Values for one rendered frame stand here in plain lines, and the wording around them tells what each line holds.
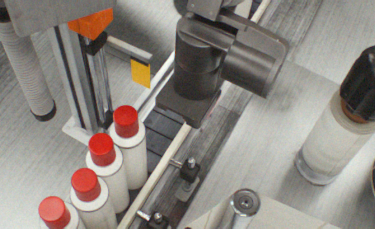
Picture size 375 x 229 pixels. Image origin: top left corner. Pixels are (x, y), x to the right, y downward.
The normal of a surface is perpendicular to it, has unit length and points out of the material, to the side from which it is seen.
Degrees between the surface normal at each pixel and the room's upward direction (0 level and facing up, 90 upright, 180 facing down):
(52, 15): 90
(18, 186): 0
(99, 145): 3
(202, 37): 0
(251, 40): 54
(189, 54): 89
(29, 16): 90
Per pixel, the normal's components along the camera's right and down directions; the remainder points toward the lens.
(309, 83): 0.05, -0.52
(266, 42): -0.36, 0.29
